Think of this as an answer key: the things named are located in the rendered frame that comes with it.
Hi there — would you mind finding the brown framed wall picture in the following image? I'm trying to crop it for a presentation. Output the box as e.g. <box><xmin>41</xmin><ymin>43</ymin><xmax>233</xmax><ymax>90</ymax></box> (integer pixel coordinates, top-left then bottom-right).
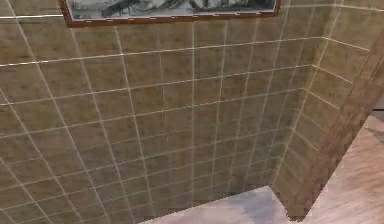
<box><xmin>58</xmin><ymin>0</ymin><xmax>283</xmax><ymax>29</ymax></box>

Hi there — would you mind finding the brown wooden door frame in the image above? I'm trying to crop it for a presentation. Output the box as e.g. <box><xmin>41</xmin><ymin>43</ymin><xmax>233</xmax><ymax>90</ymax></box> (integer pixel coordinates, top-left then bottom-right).
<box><xmin>285</xmin><ymin>31</ymin><xmax>384</xmax><ymax>223</ymax></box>

